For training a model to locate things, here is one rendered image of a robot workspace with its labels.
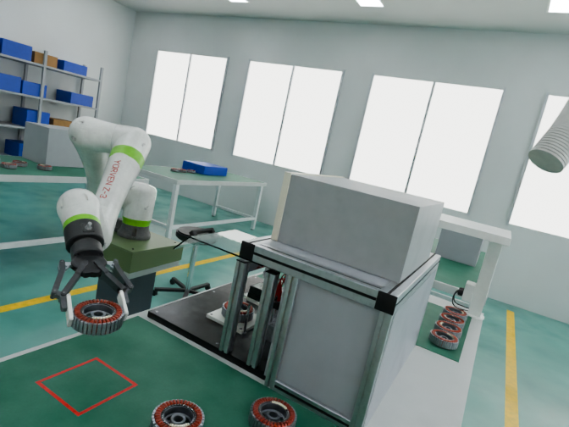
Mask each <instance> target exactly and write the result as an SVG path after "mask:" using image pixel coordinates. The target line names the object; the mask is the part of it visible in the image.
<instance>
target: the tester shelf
mask: <svg viewBox="0 0 569 427"><path fill-rule="evenodd" d="M239 256H241V257H243V258H246V259H249V260H251V261H253V262H256V263H259V264H262V265H264V266H267V267H269V268H271V269H275V270H278V271H279V272H282V273H284V274H287V275H290V276H293V277H295V278H297V279H299V280H304V281H305V282H308V283H310V284H313V285H315V286H318V287H321V288H323V289H325V290H328V291H332V292H333V293H336V294H339V295H341V296H343V297H347V298H349V299H351V300H354V301H356V302H359V303H362V304H364V305H367V306H369V307H371V308H375V309H377V310H379V311H381V312H384V313H387V314H390V315H392V316H393V314H394V313H395V312H396V311H397V310H398V309H399V308H400V307H401V306H402V305H403V303H404V302H405V301H406V300H407V299H408V298H409V297H410V296H411V295H412V294H413V293H414V292H415V290H416V289H417V288H418V287H419V286H420V285H421V284H422V283H423V282H424V281H425V280H426V279H427V278H428V277H429V276H430V275H431V274H432V273H433V272H434V271H435V270H436V269H437V268H438V267H439V261H440V258H441V255H439V254H435V253H432V252H431V253H430V255H429V259H428V260H427V261H425V262H424V263H423V264H422V265H421V266H419V267H418V268H417V269H416V270H414V271H413V272H412V273H411V274H410V275H408V276H407V277H406V278H405V279H404V280H403V281H402V282H401V283H400V284H399V283H396V282H394V281H391V280H387V279H385V278H382V277H379V276H377V275H374V274H370V273H368V272H365V271H362V270H360V269H355V268H353V267H351V266H348V265H345V264H342V263H338V262H335V261H334V260H331V259H328V258H324V257H321V256H318V255H317V254H314V253H311V252H307V251H304V250H301V249H300V248H297V247H293V246H290V245H287V244H284V243H283V242H280V241H275V240H272V239H271V236H263V237H258V238H254V239H249V240H244V241H242V243H241V247H240V255H239Z"/></svg>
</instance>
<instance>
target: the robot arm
mask: <svg viewBox="0 0 569 427"><path fill-rule="evenodd" d="M69 139H70V140H71V142H72V143H73V145H74V146H75V149H76V151H77V153H78V154H79V156H80V159H81V162H82V163H83V166H84V169H85V172H86V180H87V190H86V189H82V188H75V189H71V190H68V191H66V192H65V193H64V194H63V195H62V196H61V197H60V198H59V199H58V202H57V213H58V217H59V218H60V220H61V222H62V225H63V230H64V241H65V247H66V250H67V252H69V253H70V256H71V262H65V261H64V260H60V261H59V264H58V275H57V278H56V280H55V282H54V285H53V288H52V292H51V295H50V298H51V299H55V298H56V299H58V302H60V310H61V312H66V320H67V327H70V326H71V325H72V322H73V320H74V318H73V310H72V303H71V295H70V291H71V290H72V289H73V287H74V286H75V284H76V282H77V281H78V280H79V279H80V277H83V278H88V277H93V278H96V277H98V278H99V279H100V280H103V281H104V282H106V283H107V284H108V285H109V286H110V287H111V288H112V289H113V290H115V291H116V292H117V293H118V296H117V299H118V303H119V305H120V307H122V308H123V309H124V320H123V321H125V320H126V319H127V317H128V315H129V312H128V308H127V306H128V304H129V298H128V294H130V293H131V291H132V289H133V287H134V286H133V285H132V283H131V282H130V280H129V278H128V277H127V276H126V274H125V273H124V271H123V270H122V269H121V268H120V266H119V261H118V259H114V260H113V261H107V260H106V259H105V258H104V255H103V251H104V250H105V249H107V248H108V246H109V245H110V243H111V241H112V239H113V232H114V231H117V235H118V236H121V237H123V238H126V239H130V240H136V241H146V240H149V239H150V238H151V234H150V231H149V226H150V223H151V221H152V215H153V209H154V205H155V201H156V195H157V190H156V188H155V187H154V186H151V185H148V184H146V183H141V182H137V181H135V179H136V177H137V176H138V174H139V173H140V171H141V168H142V166H143V164H144V163H145V161H146V158H147V155H148V153H149V152H150V149H151V139H150V137H149V135H148V134H147V133H146V132H145V131H144V130H143V129H141V128H138V127H133V126H127V125H116V124H113V123H109V122H106V121H103V120H100V119H95V118H93V117H90V116H82V117H79V118H77V119H75V120H74V121H73V122H72V123H71V124H70V126H69ZM108 153H110V155H109V157H108ZM121 209H123V214H122V217H121V218H118V216H119V212H120V210H121ZM106 266H107V267H109V268H110V270H112V271H113V274H114V275H115V277H116V278H117V279H116V278H115V277H114V276H113V275H112V274H110V273H109V272H108V269H107V268H106ZM68 268H71V269H72V270H73V271H74V272H75V273H74V275H73V276H72V277H71V279H70V280H69V282H68V283H67V285H66V286H65V287H64V288H63V290H62V291H59V290H58V289H59V287H60V284H61V281H62V278H63V276H64V272H65V271H67V270H68Z"/></svg>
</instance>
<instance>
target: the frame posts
mask: <svg viewBox="0 0 569 427"><path fill-rule="evenodd" d="M250 263H251V262H250V261H247V260H245V259H243V258H238V259H236V265H235V272H234V277H233V281H232V286H231V290H230V294H229V302H228V307H227V312H226V316H225V321H224V328H223V333H222V337H221V342H220V346H219V350H220V351H223V350H224V353H229V352H231V351H233V346H234V342H235V334H236V330H237V325H238V321H239V317H240V310H241V305H242V301H243V296H244V292H245V288H246V281H247V276H248V272H249V268H250ZM279 275H280V272H278V271H276V270H273V269H269V270H266V274H265V278H264V282H263V286H262V294H261V297H260V302H259V306H258V310H257V317H256V321H255V325H254V330H253V333H252V338H251V345H250V349H249V353H248V358H247V361H246V365H248V366H250V365H251V367H252V368H254V369H255V368H256V367H257V366H259V365H260V363H261V359H262V352H263V348H264V344H265V340H266V336H267V332H268V325H269V321H270V317H271V313H272V309H273V302H274V298H275V294H276V290H277V286H278V282H279Z"/></svg>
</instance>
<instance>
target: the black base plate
mask: <svg viewBox="0 0 569 427"><path fill-rule="evenodd" d="M258 282H262V283H263V282H264V279H262V278H259V277H257V276H255V275H253V276H251V277H248V278H247V281H246V288H245V292H244V293H247V292H248V291H249V290H250V286H251V285H254V284H256V283H258ZM231 286H232V283H230V284H228V285H225V286H220V287H218V288H215V289H212V290H210V291H205V292H203V293H200V294H197V295H195V296H192V297H187V298H185V299H182V300H179V301H177V302H172V303H170V304H167V305H164V306H162V307H159V308H154V309H152V310H149V311H148V314H147V317H148V318H150V319H153V320H155V321H156V322H158V323H159V324H162V325H164V326H165V327H167V328H169V329H171V330H173V331H174V332H176V333H178V334H180V335H182V336H183V337H185V338H187V339H189V340H191V341H193V342H195V343H196V344H198V345H200V346H202V347H204V348H206V349H207V350H209V351H211V352H213V353H215V354H217V355H219V356H220V357H221V358H224V359H226V360H228V361H230V362H231V363H233V364H235V365H237V366H239V367H240V368H242V369H244V370H246V371H248V372H249V373H251V374H254V375H255V376H257V377H258V378H260V379H262V380H265V379H266V376H265V375H264V372H265V368H266V364H267V361H268V354H269V349H270V346H271V342H270V341H267V340H265V344H264V348H263V352H262V359H261V363H260V365H259V366H257V367H256V368H255V369H254V368H252V367H251V365H250V366H248V365H246V361H247V358H248V353H249V349H250V345H251V338H252V333H253V330H254V328H252V329H251V330H248V331H247V332H246V334H245V335H243V334H239V333H237V332H236V334H235V342H234V346H233V351H231V352H229V353H224V350H223V351H220V350H219V346H220V342H221V337H222V333H223V328H224V326H223V325H221V324H219V323H217V322H215V321H213V320H211V319H209V318H207V317H206V316H207V313H211V312H213V311H215V310H218V309H220V308H222V307H223V304H224V303H225V302H227V301H228V300H229V294H230V290H231ZM242 302H246V303H249V304H250V305H252V306H253V307H254V309H255V311H254V313H255V314H257V310H258V306H257V305H256V304H254V303H252V302H248V301H247V300H246V298H244V297H243V301H242Z"/></svg>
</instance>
